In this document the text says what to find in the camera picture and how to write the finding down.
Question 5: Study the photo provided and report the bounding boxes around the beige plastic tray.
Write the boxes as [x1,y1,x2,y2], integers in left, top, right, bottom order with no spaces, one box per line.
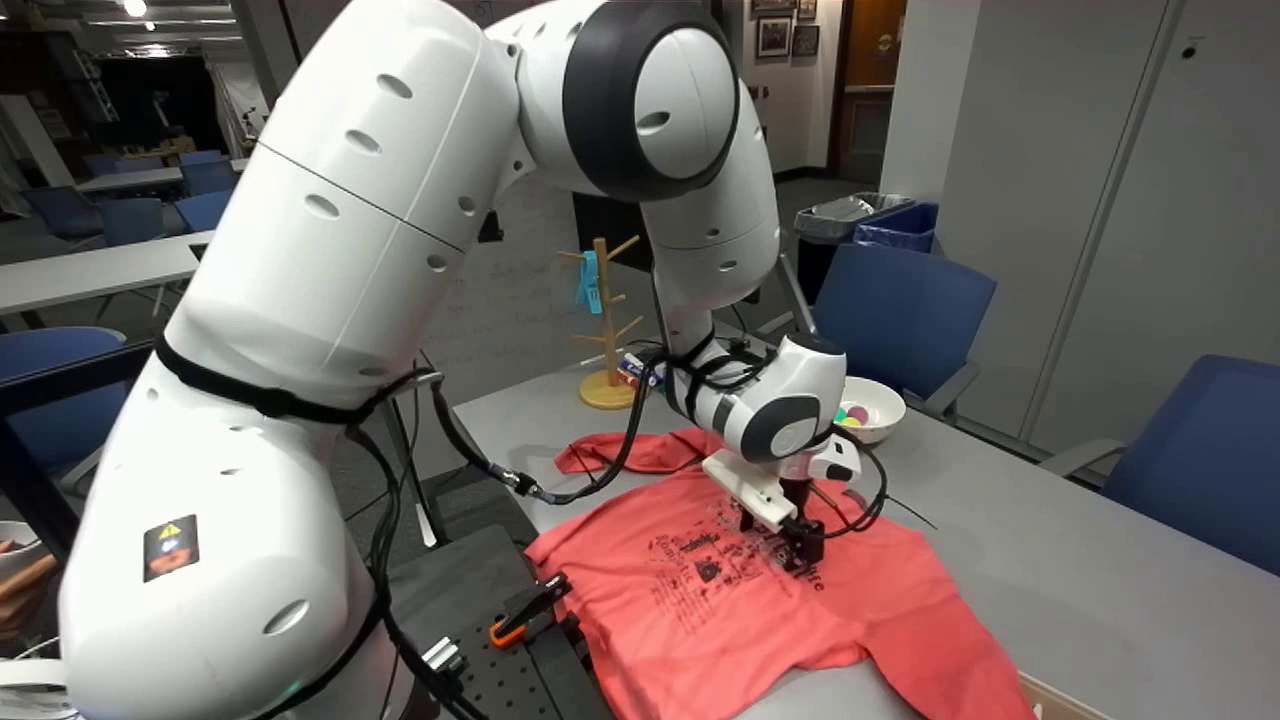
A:
[1014,666,1113,720]

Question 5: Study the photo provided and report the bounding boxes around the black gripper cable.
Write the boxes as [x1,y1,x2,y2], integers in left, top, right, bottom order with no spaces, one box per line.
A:
[420,337,694,509]

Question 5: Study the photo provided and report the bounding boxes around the grey metal cabinet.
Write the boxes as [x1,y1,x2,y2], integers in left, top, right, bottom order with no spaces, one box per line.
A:
[931,0,1280,462]

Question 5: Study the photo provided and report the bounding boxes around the framed wall picture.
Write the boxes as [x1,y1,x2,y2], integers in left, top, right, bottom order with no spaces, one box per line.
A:
[752,12,799,65]

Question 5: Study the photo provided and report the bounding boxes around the blue recycling bin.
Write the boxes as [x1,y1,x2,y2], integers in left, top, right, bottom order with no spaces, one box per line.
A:
[853,197,942,254]

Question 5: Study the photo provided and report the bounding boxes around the white bowl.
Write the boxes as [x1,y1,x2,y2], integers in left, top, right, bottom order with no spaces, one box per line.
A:
[833,372,912,448]

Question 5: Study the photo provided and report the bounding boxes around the small colourful tube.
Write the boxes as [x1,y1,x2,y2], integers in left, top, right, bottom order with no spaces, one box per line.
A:
[611,347,654,390]

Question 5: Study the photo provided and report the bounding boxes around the peach printed sweatshirt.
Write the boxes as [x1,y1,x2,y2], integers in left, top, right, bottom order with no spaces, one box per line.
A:
[522,423,1038,720]

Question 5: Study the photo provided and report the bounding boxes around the orange handled clamp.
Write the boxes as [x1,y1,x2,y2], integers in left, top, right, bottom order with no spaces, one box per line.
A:
[481,571,575,657]

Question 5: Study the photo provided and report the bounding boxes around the grey trash bin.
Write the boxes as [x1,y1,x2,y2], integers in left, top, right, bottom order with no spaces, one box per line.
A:
[793,193,887,307]

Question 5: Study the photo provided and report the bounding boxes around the blue item on mug tree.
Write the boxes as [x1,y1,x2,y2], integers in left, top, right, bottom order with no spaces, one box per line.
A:
[575,252,609,320]

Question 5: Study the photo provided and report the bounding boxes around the silver metal knob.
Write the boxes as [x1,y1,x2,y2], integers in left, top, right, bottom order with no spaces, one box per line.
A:
[420,637,471,685]

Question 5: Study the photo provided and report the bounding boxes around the white background table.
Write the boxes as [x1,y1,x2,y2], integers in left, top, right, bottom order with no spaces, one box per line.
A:
[0,230,217,320]

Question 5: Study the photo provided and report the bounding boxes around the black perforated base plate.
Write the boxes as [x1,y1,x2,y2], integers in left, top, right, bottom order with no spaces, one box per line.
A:
[385,521,616,720]

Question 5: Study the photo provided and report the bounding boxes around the black base cable bundle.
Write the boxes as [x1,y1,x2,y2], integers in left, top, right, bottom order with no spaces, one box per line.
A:
[282,383,471,720]

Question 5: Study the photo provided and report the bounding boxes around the blue office chair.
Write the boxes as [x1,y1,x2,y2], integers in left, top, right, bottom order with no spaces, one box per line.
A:
[1038,353,1280,580]
[0,325,151,564]
[170,149,238,230]
[813,234,998,420]

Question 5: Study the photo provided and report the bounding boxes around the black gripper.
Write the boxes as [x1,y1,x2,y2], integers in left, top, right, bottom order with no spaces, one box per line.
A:
[775,456,833,580]

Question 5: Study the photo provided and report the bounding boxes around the brown wooden door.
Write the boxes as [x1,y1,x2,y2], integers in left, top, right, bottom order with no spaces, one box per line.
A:
[837,0,912,193]

